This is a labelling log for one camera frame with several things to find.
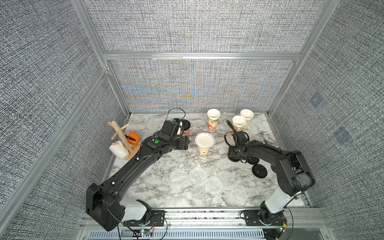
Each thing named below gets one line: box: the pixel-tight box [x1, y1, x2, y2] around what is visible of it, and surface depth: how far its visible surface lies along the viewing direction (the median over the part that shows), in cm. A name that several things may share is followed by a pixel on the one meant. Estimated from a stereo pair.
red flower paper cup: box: [232, 115, 247, 132], surface depth 97 cm
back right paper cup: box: [240, 109, 255, 129], surface depth 100 cm
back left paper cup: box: [207, 108, 221, 133], surface depth 100 cm
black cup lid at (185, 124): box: [181, 119, 191, 131], surface depth 92 cm
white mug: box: [109, 140, 130, 159], surface depth 89 cm
